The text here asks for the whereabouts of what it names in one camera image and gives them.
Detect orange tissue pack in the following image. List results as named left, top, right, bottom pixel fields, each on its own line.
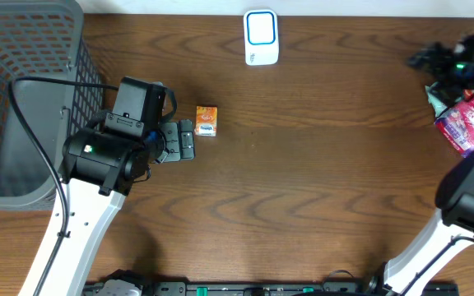
left=194, top=106, right=218, bottom=136

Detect teal snack packet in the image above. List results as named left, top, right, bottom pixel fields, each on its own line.
left=425, top=82, right=448, bottom=118

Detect red purple snack bag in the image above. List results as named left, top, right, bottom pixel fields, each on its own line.
left=434, top=98, right=474, bottom=157

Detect orange chocolate bar wrapper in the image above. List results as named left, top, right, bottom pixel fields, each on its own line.
left=463, top=90, right=474, bottom=101

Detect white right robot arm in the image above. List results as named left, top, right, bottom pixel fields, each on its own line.
left=366, top=35, right=474, bottom=295

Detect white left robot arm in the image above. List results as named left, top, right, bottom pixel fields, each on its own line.
left=20, top=113, right=195, bottom=295

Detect white barcode scanner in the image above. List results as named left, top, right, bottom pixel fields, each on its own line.
left=243, top=9, right=280, bottom=66

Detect grey plastic mesh basket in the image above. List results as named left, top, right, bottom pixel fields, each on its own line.
left=0, top=0, right=104, bottom=210

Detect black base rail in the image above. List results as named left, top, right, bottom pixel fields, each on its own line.
left=82, top=269, right=460, bottom=296

